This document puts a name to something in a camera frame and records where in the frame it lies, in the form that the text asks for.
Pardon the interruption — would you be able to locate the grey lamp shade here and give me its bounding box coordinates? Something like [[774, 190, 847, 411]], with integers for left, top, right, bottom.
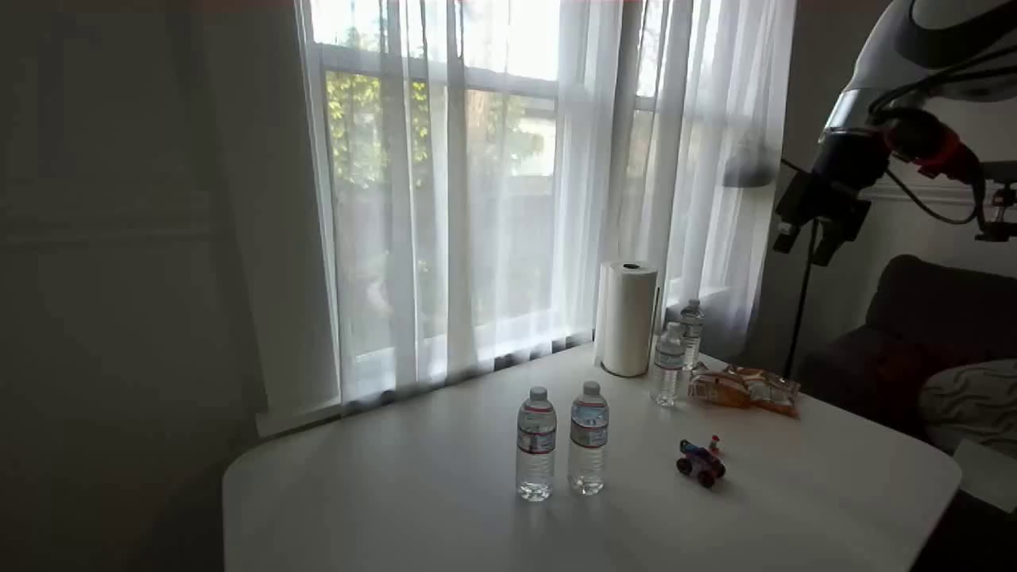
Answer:
[[720, 152, 785, 195]]

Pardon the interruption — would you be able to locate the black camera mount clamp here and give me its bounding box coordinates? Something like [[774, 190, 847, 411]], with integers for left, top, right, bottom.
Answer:
[[973, 156, 1017, 245]]

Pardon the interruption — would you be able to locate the white paper towel roll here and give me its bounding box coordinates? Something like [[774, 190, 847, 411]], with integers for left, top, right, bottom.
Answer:
[[594, 258, 661, 382]]

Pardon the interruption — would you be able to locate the dark sofa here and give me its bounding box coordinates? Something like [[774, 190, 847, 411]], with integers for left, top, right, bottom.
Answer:
[[791, 250, 1017, 447]]

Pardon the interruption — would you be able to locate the orange snack bag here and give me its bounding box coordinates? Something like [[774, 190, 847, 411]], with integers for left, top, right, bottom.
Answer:
[[685, 362, 804, 419]]

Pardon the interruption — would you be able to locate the purple monster truck toy car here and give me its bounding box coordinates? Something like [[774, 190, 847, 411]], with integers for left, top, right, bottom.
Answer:
[[675, 434, 731, 491]]

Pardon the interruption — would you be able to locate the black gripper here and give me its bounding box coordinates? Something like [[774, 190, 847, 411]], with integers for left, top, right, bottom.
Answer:
[[770, 129, 895, 270]]

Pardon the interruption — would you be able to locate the clear plastic water bottle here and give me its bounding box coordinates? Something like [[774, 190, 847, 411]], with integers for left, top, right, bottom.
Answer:
[[516, 385, 560, 508], [677, 299, 705, 376], [648, 315, 691, 412], [567, 378, 612, 502]]

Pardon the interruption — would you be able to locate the white patterned pillow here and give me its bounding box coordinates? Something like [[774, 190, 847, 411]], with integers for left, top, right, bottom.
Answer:
[[914, 357, 1017, 461]]

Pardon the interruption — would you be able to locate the orange cable strap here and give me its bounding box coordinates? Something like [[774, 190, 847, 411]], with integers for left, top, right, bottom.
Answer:
[[883, 106, 985, 183]]

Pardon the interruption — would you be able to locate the window with white frame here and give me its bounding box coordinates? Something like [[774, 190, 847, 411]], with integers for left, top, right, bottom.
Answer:
[[306, 0, 681, 362]]

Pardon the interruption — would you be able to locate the black stand pole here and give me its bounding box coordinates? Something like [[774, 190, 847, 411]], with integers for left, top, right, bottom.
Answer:
[[778, 156, 822, 382]]

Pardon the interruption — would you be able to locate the white sheer curtain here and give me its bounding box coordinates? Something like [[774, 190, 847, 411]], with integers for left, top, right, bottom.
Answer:
[[195, 0, 801, 440]]

